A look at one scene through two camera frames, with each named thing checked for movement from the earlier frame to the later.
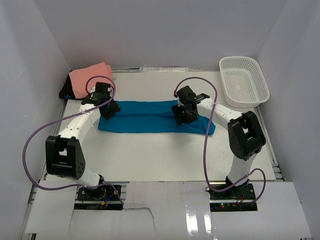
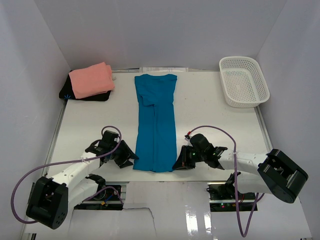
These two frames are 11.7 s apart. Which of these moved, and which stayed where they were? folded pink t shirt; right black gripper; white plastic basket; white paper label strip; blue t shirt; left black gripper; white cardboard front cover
Moved: left black gripper; right black gripper; blue t shirt
Stayed: folded pink t shirt; white paper label strip; white cardboard front cover; white plastic basket
